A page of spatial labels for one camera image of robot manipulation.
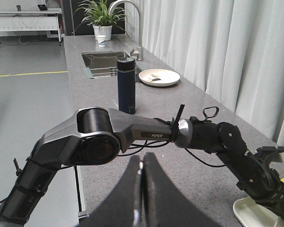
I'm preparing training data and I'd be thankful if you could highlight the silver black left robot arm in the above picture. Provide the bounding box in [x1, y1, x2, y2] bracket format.
[0, 107, 284, 227]

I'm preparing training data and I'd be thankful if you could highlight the white paper cup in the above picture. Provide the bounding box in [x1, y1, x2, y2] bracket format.
[96, 35, 106, 48]

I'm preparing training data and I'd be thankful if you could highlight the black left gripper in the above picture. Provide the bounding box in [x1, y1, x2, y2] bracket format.
[216, 146, 284, 220]

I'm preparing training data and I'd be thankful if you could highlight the potted green plant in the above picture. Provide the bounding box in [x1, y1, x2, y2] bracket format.
[74, 0, 131, 41]

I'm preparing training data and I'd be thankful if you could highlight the dark blue thermos bottle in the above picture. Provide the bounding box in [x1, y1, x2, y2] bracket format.
[117, 57, 135, 114]

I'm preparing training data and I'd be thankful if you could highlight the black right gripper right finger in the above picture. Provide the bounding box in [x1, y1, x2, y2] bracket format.
[143, 152, 220, 227]

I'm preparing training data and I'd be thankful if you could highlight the steel sink basin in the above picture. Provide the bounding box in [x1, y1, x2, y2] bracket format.
[81, 51, 129, 79]

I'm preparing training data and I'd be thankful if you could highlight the white plate near sink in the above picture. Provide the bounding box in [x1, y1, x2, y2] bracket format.
[139, 69, 180, 87]

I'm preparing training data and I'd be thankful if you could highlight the white rectangular tray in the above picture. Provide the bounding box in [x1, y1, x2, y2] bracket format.
[232, 197, 284, 227]

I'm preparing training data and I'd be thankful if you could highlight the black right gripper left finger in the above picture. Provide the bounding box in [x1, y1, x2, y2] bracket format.
[85, 156, 142, 227]

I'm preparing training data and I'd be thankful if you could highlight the chrome kitchen faucet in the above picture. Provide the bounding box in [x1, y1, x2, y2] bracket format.
[108, 0, 145, 61]

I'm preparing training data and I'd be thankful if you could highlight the grey curtain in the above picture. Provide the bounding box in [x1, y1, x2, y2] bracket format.
[138, 0, 284, 146]

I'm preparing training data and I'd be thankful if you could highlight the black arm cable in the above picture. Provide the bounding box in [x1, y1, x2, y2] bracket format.
[118, 137, 228, 168]

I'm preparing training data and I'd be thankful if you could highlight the white rolling desk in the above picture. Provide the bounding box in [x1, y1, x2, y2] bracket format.
[0, 9, 62, 46]

